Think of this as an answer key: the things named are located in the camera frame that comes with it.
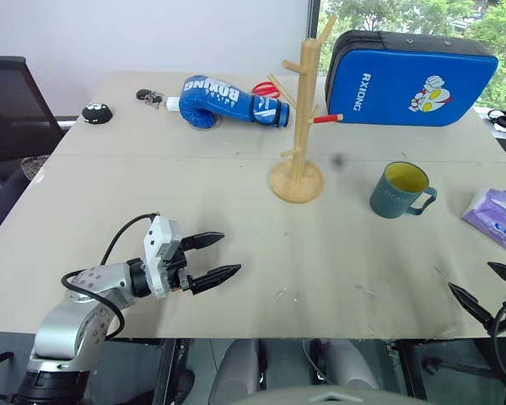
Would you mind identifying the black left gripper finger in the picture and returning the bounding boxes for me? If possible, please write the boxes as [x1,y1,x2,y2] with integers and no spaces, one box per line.
[181,230,226,253]
[191,263,243,295]

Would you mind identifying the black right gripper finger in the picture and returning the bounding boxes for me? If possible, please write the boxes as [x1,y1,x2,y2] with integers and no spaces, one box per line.
[448,282,498,338]
[487,261,506,289]

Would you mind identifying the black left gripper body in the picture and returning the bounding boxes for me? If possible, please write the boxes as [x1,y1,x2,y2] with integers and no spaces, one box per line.
[164,236,196,295]

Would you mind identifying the wooden mug tree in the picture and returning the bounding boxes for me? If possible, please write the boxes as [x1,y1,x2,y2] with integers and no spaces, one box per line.
[267,13,345,205]

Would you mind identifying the purple tissue pack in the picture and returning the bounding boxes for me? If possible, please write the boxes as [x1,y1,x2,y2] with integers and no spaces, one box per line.
[461,187,506,257]

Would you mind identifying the grey rounded robot leg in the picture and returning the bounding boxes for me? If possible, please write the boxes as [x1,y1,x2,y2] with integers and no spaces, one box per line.
[321,338,380,392]
[207,338,261,405]

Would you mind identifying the teal mug with yellow inside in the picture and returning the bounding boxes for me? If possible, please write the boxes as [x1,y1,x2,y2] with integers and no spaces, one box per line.
[369,161,439,220]

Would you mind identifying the blue boxing glove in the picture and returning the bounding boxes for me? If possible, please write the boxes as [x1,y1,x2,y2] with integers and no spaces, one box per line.
[178,75,291,130]

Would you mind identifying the black key fob bunch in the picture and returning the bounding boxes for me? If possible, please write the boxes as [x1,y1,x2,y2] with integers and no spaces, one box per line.
[135,88,166,109]

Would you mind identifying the red scissors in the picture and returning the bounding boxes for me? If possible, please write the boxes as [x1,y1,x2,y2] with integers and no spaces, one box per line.
[251,81,282,100]

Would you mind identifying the black round paw object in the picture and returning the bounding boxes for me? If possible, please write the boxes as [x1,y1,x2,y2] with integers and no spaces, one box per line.
[81,102,113,125]

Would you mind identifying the woven basket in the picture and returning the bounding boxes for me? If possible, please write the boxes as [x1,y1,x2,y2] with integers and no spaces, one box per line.
[20,154,51,179]

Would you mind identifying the blue kick pad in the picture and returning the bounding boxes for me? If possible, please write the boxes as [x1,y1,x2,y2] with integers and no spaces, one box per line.
[324,30,500,127]

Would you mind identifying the black office chair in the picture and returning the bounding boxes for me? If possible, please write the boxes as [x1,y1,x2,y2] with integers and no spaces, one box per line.
[0,56,67,166]

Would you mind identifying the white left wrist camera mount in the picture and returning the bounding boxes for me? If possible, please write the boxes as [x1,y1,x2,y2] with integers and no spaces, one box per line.
[142,215,183,299]

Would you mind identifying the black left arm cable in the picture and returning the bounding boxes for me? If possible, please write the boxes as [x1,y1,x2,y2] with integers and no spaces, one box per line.
[61,213,159,341]

